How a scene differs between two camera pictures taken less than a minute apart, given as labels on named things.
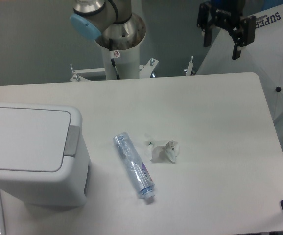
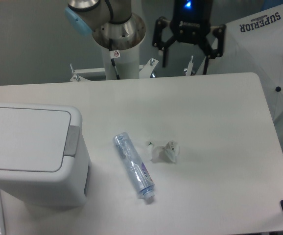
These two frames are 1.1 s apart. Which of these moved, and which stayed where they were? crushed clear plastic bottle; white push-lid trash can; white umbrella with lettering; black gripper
Moved: black gripper
Stayed: crushed clear plastic bottle; white push-lid trash can; white umbrella with lettering
